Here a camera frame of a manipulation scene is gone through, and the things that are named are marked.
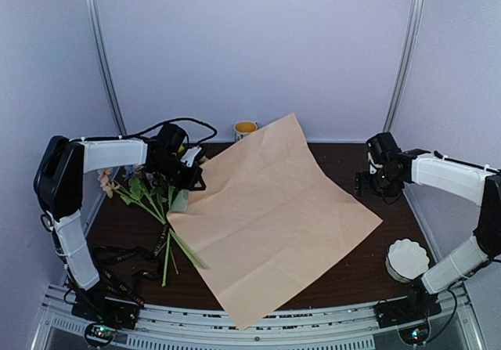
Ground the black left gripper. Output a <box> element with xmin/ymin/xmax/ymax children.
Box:
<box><xmin>152</xmin><ymin>155</ymin><xmax>207</xmax><ymax>191</ymax></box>

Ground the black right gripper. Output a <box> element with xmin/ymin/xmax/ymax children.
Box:
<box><xmin>355</xmin><ymin>167</ymin><xmax>401</xmax><ymax>197</ymax></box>

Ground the yellow fake flower stem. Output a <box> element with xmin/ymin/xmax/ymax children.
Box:
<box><xmin>160</xmin><ymin>142</ymin><xmax>187</xmax><ymax>287</ymax></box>

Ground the peach wrapping paper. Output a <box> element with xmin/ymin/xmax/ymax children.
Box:
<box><xmin>169</xmin><ymin>114</ymin><xmax>380</xmax><ymax>330</ymax></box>

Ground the pink fake flower stem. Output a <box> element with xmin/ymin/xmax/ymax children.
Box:
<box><xmin>97</xmin><ymin>165</ymin><xmax>208</xmax><ymax>269</ymax></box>

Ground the green wrapping paper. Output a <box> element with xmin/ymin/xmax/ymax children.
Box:
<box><xmin>169</xmin><ymin>189</ymin><xmax>189</xmax><ymax>213</ymax></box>

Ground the blue fake flower stem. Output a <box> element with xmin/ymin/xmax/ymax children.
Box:
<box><xmin>118</xmin><ymin>165</ymin><xmax>168</xmax><ymax>226</ymax></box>

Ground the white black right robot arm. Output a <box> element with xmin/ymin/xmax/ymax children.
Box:
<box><xmin>355</xmin><ymin>145</ymin><xmax>500</xmax><ymax>320</ymax></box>

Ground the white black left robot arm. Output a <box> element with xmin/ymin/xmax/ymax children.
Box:
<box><xmin>34</xmin><ymin>118</ymin><xmax>206</xmax><ymax>290</ymax></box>

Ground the patterned cup yellow inside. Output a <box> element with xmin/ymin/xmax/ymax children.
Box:
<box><xmin>233</xmin><ymin>121</ymin><xmax>258</xmax><ymax>142</ymax></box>

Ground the white scalloped bowl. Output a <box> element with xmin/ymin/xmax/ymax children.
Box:
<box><xmin>385</xmin><ymin>239</ymin><xmax>430</xmax><ymax>283</ymax></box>

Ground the black printed ribbon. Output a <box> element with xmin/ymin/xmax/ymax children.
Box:
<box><xmin>91</xmin><ymin>219</ymin><xmax>173</xmax><ymax>306</ymax></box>

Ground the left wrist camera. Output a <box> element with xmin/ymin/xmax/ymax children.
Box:
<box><xmin>181</xmin><ymin>146</ymin><xmax>206</xmax><ymax>168</ymax></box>

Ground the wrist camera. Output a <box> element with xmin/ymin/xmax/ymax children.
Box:
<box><xmin>366</xmin><ymin>132</ymin><xmax>402</xmax><ymax>174</ymax></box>
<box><xmin>181</xmin><ymin>146</ymin><xmax>206</xmax><ymax>168</ymax></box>

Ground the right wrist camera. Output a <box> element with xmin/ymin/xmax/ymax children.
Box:
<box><xmin>366</xmin><ymin>132</ymin><xmax>402</xmax><ymax>174</ymax></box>

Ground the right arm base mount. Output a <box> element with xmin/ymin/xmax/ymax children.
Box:
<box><xmin>373</xmin><ymin>287</ymin><xmax>442</xmax><ymax>347</ymax></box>

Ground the aluminium front rail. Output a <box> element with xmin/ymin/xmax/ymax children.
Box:
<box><xmin>38</xmin><ymin>283</ymin><xmax>482</xmax><ymax>350</ymax></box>

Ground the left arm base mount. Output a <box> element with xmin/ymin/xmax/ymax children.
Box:
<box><xmin>69</xmin><ymin>285</ymin><xmax>140</xmax><ymax>349</ymax></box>

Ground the left aluminium frame post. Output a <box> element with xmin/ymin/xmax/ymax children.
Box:
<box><xmin>85</xmin><ymin>0</ymin><xmax>127</xmax><ymax>135</ymax></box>

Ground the aluminium frame post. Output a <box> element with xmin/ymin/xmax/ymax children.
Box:
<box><xmin>85</xmin><ymin>0</ymin><xmax>127</xmax><ymax>135</ymax></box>
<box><xmin>383</xmin><ymin>0</ymin><xmax>425</xmax><ymax>132</ymax></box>

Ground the right aluminium frame post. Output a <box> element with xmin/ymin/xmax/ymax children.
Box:
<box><xmin>383</xmin><ymin>0</ymin><xmax>425</xmax><ymax>132</ymax></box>

